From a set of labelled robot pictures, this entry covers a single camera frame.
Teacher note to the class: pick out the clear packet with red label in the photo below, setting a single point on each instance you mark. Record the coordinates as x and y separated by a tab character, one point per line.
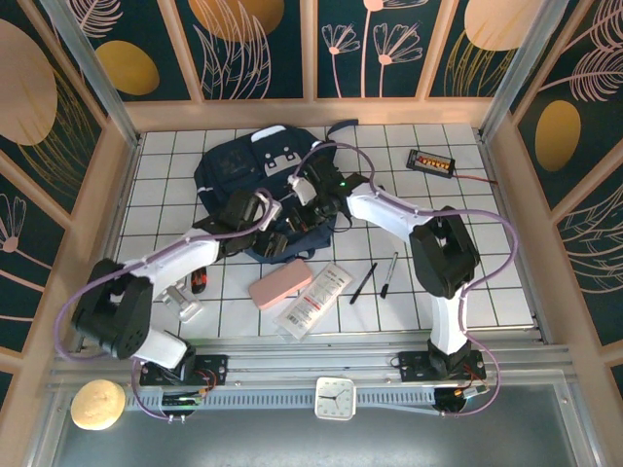
314	304

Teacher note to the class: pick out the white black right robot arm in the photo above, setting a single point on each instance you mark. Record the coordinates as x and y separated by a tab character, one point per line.
389	219

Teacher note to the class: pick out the navy blue backpack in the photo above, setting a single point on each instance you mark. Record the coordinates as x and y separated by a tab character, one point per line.
233	165

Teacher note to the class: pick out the aluminium mounting rail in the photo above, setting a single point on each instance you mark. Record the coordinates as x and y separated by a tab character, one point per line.
292	360

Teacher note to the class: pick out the pink pencil case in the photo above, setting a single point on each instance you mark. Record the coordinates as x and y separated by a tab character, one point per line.
280	284

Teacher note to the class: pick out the black marker with white label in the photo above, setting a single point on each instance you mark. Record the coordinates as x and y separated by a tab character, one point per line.
389	275

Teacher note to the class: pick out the silver metal bracket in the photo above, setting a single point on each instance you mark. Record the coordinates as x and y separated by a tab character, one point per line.
185	306

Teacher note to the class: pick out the black board with orange connectors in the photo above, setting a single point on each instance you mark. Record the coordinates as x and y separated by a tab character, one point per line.
432	163

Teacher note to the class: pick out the white square clock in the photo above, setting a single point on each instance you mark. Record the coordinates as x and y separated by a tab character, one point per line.
335	398

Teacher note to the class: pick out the plain black pen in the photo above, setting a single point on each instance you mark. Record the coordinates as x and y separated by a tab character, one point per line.
364	283

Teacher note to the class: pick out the beige round sponge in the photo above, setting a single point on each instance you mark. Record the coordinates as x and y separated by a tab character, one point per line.
97	406

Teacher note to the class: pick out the aluminium frame post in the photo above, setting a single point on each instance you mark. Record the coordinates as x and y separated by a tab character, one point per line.
95	78
521	68

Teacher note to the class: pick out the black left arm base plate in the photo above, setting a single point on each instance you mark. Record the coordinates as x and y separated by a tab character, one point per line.
216	367

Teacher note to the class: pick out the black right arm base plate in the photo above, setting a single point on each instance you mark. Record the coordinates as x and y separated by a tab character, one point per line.
414	365

